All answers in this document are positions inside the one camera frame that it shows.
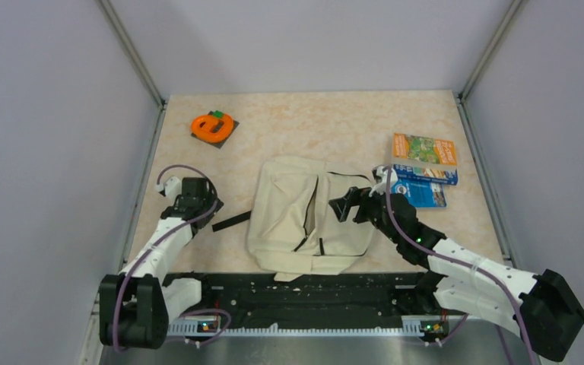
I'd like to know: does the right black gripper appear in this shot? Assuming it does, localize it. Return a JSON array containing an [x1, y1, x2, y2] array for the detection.
[[330, 182, 402, 243]]

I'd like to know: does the cream canvas backpack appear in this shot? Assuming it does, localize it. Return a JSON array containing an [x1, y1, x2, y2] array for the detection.
[[246, 156, 374, 282]]

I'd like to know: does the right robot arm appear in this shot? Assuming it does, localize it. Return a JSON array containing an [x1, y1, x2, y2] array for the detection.
[[329, 187, 584, 362]]

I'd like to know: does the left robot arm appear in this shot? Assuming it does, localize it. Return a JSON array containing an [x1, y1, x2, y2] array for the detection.
[[99, 176, 223, 350]]

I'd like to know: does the blue book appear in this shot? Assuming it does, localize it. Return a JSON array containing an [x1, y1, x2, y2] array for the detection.
[[392, 164, 459, 208]]

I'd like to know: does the orange green book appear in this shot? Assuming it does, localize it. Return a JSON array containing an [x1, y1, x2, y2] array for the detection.
[[392, 133, 458, 170]]

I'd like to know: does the dark square mat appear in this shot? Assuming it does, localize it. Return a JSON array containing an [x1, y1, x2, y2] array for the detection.
[[192, 110, 240, 150]]

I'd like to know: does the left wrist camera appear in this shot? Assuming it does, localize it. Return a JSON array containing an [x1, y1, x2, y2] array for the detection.
[[155, 176, 182, 200]]

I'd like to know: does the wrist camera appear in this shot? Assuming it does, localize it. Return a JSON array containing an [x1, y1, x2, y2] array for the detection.
[[155, 176, 182, 200], [369, 165, 398, 197]]

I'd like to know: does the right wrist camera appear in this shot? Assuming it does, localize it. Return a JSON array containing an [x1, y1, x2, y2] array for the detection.
[[369, 165, 398, 197]]

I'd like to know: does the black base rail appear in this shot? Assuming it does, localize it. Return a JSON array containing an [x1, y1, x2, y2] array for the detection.
[[165, 272, 455, 329]]

